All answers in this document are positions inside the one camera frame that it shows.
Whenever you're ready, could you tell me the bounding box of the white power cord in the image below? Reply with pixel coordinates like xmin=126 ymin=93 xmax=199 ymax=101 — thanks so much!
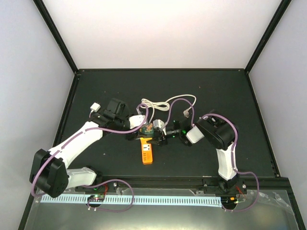
xmin=140 ymin=94 xmax=197 ymax=111

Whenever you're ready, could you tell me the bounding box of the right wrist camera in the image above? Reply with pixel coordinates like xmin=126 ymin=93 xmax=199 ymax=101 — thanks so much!
xmin=153 ymin=119 xmax=166 ymax=135

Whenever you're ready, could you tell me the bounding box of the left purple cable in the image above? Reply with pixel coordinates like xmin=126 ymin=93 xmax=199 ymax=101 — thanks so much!
xmin=31 ymin=103 xmax=149 ymax=213

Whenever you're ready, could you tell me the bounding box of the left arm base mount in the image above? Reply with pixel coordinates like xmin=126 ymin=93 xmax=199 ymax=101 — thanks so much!
xmin=74 ymin=176 xmax=110 ymax=192

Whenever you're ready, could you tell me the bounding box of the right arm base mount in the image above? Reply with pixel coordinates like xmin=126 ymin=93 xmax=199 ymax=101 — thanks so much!
xmin=202 ymin=176 xmax=245 ymax=195

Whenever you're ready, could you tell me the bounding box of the white three-pin plug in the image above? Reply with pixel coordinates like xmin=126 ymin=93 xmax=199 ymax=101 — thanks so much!
xmin=183 ymin=109 xmax=190 ymax=118

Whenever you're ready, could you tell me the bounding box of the orange power strip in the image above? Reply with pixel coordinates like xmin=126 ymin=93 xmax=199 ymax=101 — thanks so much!
xmin=140 ymin=138 xmax=153 ymax=165

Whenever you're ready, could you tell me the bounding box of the purple cable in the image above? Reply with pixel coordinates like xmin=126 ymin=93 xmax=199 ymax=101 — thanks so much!
xmin=31 ymin=103 xmax=149 ymax=213
xmin=165 ymin=96 xmax=260 ymax=213

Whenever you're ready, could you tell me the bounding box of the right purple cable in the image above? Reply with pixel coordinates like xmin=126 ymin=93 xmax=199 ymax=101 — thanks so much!
xmin=165 ymin=96 xmax=260 ymax=213

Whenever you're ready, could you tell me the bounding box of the light blue cable duct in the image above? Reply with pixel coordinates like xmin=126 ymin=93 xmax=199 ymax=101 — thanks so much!
xmin=40 ymin=194 xmax=222 ymax=207

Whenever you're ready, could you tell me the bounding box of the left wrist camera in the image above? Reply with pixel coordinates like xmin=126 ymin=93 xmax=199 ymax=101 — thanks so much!
xmin=129 ymin=115 xmax=147 ymax=129

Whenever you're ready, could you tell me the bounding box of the white usb charger plug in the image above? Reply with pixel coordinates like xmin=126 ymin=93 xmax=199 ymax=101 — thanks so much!
xmin=90 ymin=103 xmax=101 ymax=113

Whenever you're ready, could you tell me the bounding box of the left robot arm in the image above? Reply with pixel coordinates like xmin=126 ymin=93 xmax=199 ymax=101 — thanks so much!
xmin=29 ymin=99 xmax=148 ymax=198

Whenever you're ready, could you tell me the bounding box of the green cube socket adapter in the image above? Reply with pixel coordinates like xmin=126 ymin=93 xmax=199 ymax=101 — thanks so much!
xmin=140 ymin=123 xmax=154 ymax=138

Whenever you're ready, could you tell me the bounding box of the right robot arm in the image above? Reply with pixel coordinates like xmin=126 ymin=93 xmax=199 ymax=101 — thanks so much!
xmin=153 ymin=110 xmax=239 ymax=193

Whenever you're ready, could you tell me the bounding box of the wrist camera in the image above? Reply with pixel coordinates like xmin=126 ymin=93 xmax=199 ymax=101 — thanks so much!
xmin=153 ymin=119 xmax=166 ymax=135
xmin=129 ymin=115 xmax=147 ymax=129

